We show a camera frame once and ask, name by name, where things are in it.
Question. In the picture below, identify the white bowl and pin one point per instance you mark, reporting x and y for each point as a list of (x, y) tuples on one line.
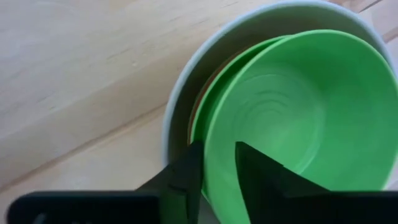
[(217, 53)]

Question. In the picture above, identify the green plastic bowl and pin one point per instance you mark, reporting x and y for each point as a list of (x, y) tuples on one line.
[(311, 109), (217, 93)]

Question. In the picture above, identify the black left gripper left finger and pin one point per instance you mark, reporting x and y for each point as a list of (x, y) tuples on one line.
[(180, 199)]

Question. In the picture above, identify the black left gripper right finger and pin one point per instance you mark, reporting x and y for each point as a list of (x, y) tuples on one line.
[(280, 199)]

